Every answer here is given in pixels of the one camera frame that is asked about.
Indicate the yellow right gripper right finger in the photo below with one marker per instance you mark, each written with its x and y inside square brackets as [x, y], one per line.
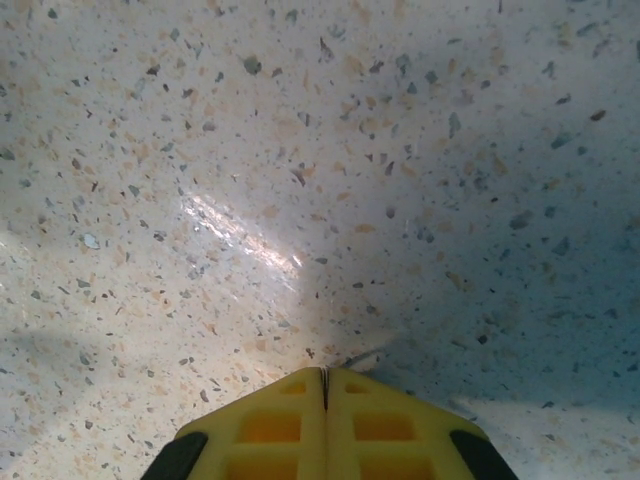
[390, 450]

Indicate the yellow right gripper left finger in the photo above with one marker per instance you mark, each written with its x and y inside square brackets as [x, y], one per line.
[270, 450]

